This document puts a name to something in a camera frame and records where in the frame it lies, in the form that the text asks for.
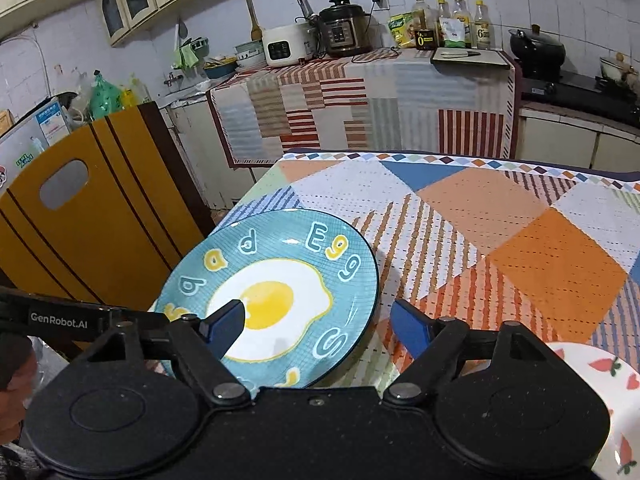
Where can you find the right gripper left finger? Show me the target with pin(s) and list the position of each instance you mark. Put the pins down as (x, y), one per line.
(199, 346)

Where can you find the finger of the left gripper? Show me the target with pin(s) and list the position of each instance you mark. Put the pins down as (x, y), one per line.
(147, 335)

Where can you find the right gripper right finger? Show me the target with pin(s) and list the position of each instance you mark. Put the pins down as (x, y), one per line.
(433, 343)

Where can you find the blue fried egg plate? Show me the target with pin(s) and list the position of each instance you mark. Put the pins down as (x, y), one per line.
(308, 282)

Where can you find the pink bunny carrot plate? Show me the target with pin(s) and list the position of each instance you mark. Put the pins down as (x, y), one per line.
(617, 384)

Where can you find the person's left hand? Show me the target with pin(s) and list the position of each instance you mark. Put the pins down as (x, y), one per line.
(12, 400)

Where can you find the yellow wooden chair back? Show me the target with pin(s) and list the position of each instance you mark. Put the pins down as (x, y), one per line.
(104, 215)

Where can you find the colourful patchwork tablecloth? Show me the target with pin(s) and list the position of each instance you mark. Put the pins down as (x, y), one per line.
(484, 241)

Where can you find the white refrigerator with stickers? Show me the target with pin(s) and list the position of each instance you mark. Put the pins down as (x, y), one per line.
(33, 135)

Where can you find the green plastic bottle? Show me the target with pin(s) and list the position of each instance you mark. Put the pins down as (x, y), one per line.
(106, 98)

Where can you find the striped patchwork counter cloth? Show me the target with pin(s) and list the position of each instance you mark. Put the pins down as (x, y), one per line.
(388, 100)

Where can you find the black cutting board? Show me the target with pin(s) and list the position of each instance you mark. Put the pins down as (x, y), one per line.
(470, 57)

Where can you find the black wok on stove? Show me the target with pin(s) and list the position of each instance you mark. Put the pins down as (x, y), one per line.
(534, 48)

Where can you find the white rice cooker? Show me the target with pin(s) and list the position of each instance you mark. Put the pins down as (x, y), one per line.
(289, 45)

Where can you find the oil bottle yellow cap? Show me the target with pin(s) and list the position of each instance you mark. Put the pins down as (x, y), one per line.
(482, 26)

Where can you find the black electric pressure cooker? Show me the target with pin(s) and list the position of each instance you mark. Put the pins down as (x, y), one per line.
(344, 28)

